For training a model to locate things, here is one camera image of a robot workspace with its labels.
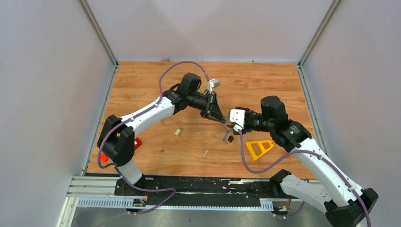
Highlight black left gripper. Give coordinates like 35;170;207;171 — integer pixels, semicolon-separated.
188;92;227;124

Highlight large keyring with keys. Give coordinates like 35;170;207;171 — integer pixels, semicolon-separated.
222;124;233;142

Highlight silver key with yellow tag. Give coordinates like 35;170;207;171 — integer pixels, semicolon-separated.
174;127;183;137

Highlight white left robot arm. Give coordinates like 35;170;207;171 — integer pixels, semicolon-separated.
97;73;226;195

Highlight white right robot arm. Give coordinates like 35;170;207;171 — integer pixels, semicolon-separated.
229;96;378;227

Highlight yellow triangle block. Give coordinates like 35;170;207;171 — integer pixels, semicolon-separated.
245;140;274;161

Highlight red lego brick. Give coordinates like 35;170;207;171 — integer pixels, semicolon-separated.
134;138;142;150

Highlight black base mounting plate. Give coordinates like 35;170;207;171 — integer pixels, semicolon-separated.
134;175;297;200

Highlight small red cube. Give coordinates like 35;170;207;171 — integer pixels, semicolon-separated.
100;153;109;163

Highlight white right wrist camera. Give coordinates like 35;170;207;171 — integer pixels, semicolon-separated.
229;109;246;132

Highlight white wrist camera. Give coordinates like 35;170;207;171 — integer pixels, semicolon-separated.
229;109;246;132
206;79;221;93

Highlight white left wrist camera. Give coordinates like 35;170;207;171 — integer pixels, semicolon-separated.
206;79;221;93

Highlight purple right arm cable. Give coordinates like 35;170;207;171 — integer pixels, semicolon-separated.
238;130;372;227

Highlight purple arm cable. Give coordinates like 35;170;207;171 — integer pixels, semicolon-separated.
97;61;211;170
238;130;372;227

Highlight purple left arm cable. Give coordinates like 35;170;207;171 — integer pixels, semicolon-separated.
97;61;211;170

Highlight white slotted cable duct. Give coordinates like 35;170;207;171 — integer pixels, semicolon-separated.
77;197;274;211

